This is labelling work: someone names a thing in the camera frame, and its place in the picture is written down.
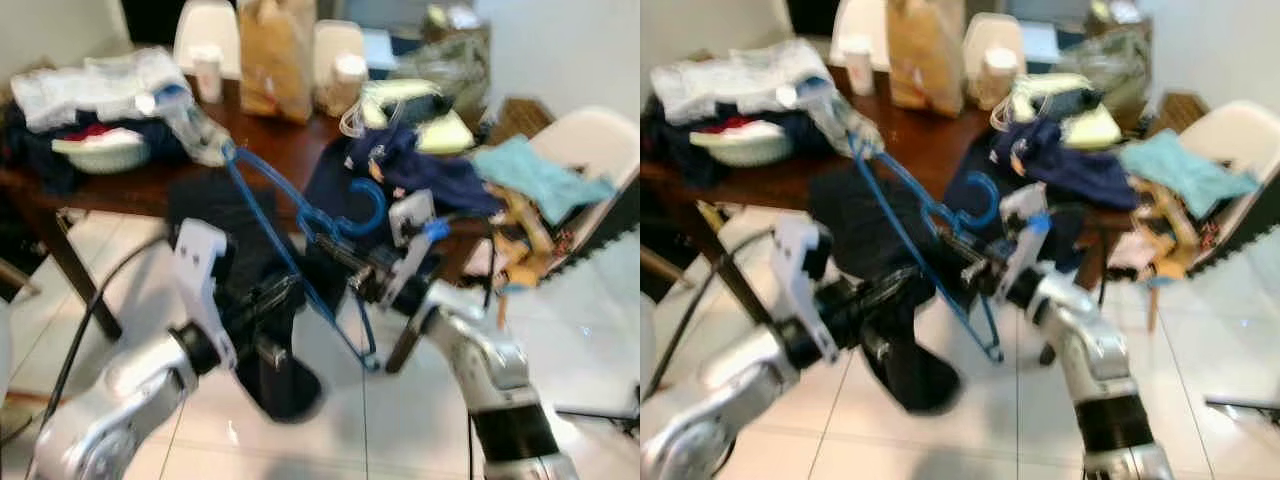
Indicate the clear plastic bag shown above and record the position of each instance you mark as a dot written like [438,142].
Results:
[195,125]
[840,120]

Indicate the white folded clothes pile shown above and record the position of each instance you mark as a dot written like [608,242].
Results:
[730,80]
[90,85]

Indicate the dark wooden table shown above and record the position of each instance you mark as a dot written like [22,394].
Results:
[290,150]
[920,130]

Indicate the teal cloth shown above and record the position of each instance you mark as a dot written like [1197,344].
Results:
[540,175]
[1190,170]

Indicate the navy garment with patch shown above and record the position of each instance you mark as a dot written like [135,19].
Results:
[420,175]
[1060,170]

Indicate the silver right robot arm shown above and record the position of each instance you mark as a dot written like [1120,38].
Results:
[480,350]
[1090,340]

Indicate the white red folded garment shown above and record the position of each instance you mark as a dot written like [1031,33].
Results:
[100,150]
[740,145]

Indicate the yellow-green pad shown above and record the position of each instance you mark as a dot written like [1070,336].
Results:
[1095,128]
[450,132]

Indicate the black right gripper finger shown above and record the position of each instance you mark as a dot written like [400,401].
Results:
[948,246]
[346,248]
[338,262]
[956,234]

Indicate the white plastic cup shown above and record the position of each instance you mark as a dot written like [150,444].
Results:
[350,80]
[207,75]
[857,68]
[1002,75]

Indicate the black garment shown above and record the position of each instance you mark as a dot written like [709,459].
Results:
[280,380]
[920,370]

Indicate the tan patterned cloth pile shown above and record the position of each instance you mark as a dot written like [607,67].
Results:
[520,230]
[1165,225]

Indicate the blue plastic hanger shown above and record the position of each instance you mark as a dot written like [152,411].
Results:
[382,208]
[993,200]

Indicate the brown cardboard box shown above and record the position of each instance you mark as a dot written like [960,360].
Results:
[515,115]
[1175,110]

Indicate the brown paper bag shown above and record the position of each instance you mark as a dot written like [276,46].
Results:
[275,60]
[925,55]

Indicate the olive plastic bag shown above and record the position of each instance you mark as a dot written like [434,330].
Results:
[1105,55]
[450,60]

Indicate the black foam puzzle mat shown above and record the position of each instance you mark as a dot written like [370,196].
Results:
[1250,230]
[610,225]

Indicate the dark clothes pile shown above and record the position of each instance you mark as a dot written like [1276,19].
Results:
[665,140]
[30,150]

